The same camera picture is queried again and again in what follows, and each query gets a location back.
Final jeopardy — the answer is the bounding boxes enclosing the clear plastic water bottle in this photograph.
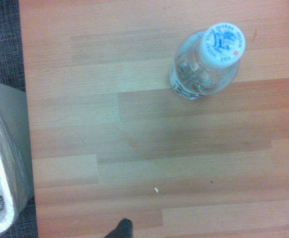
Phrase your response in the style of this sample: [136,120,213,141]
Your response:
[169,22,246,102]

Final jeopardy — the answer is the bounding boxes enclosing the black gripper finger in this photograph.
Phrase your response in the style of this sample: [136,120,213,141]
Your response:
[103,218,134,238]

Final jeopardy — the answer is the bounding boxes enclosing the grey trash bin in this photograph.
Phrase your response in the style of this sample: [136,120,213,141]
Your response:
[0,78,35,238]

